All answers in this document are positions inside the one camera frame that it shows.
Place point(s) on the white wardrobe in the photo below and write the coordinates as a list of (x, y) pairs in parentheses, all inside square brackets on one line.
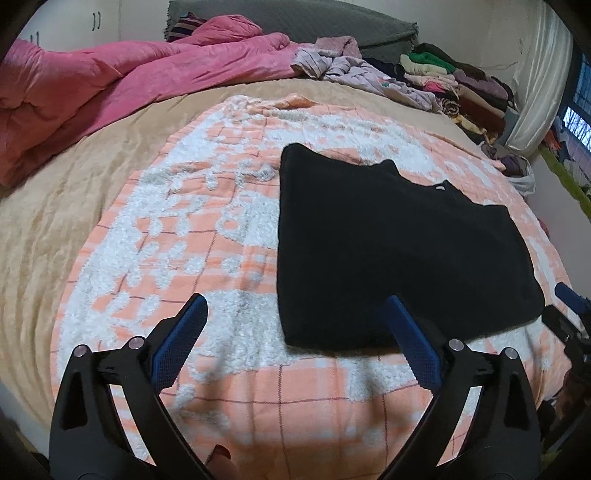
[(83, 18)]

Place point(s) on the person's left hand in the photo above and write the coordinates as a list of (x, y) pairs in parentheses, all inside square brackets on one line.
[(221, 464)]

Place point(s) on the pink quilt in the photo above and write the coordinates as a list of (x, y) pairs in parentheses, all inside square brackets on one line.
[(115, 78)]

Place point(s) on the green cloth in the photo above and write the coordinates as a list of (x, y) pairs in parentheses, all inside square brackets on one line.
[(565, 177)]

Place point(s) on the beige bedsheet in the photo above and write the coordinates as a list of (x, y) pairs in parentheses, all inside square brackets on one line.
[(83, 194)]

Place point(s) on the striped dark cloth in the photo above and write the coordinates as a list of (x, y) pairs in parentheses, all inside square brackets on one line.
[(184, 27)]

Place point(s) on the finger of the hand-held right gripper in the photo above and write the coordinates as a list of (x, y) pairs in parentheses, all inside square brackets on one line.
[(572, 297)]

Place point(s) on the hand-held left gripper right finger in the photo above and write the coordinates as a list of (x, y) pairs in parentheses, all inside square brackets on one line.
[(413, 344)]

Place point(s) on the window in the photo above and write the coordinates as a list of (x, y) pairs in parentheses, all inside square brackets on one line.
[(575, 120)]

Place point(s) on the pile of folded clothes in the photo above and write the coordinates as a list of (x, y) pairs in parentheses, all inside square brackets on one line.
[(466, 87)]

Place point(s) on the orange and white checked blanket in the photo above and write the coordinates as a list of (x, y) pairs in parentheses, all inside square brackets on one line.
[(184, 240)]

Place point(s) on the white curtain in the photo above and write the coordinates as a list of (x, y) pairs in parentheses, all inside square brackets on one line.
[(538, 87)]

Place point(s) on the heap of lilac clothes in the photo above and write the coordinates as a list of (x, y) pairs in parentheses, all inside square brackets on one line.
[(364, 74)]

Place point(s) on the white bag of clothes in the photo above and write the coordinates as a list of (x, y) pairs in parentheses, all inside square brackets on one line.
[(519, 170)]

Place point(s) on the black shirt with orange patches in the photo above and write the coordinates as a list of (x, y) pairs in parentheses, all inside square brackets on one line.
[(392, 258)]

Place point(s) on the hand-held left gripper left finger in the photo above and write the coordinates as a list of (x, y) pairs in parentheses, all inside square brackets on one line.
[(180, 341)]

